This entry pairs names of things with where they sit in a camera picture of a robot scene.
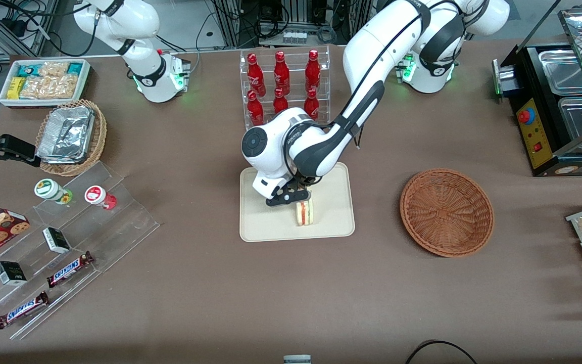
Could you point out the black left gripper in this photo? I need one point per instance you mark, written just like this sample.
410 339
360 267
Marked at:
305 182

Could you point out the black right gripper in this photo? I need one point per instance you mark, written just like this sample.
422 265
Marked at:
7 147

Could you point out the triangular sandwich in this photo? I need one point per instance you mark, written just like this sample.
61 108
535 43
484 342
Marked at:
304 215

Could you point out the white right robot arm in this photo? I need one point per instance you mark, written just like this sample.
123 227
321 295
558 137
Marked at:
139 25

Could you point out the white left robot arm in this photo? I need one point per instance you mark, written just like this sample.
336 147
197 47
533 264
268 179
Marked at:
372 55

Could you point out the cream plastic tray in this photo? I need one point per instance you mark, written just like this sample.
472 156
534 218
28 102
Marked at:
331 222

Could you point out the oval tan wicker basket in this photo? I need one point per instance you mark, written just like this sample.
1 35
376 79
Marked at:
100 136

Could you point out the round brown wicker basket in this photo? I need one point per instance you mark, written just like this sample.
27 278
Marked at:
445 212

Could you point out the stack of foil containers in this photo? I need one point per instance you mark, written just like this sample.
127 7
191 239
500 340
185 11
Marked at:
66 134

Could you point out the white rectangular snack bin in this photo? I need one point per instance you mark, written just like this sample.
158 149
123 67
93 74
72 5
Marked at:
3 98

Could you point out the white jar green label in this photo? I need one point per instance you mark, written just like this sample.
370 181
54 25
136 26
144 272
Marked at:
48 189

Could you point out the yellow snack pack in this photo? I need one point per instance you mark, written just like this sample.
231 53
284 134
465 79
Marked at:
16 88

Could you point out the large rice cracker bag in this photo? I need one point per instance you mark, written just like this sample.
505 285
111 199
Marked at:
51 87

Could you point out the teal snack pack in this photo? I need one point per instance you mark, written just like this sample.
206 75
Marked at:
75 69
28 70

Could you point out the small rice cracker bag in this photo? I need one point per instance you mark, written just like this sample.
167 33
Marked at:
53 69

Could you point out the red cola bottle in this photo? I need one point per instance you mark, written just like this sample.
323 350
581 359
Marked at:
280 101
311 103
312 73
255 108
256 76
281 76

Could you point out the white jar red label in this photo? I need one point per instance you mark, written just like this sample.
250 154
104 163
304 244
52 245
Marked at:
96 195

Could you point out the small black box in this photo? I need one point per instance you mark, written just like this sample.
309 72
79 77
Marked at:
56 240
10 273

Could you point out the clear acrylic stepped display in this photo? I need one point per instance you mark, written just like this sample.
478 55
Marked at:
119 222

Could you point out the Snickers chocolate bar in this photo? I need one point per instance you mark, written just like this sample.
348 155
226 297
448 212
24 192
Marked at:
22 310
68 270

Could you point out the clear acrylic bottle rack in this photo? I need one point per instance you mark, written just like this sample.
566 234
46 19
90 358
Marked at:
296 50

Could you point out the white power strip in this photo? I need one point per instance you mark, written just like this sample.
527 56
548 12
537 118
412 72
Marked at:
294 37

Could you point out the small grey device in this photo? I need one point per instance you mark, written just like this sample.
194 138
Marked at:
297 360

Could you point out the black food warmer yellow panel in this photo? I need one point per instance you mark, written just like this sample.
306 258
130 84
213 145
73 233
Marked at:
533 131

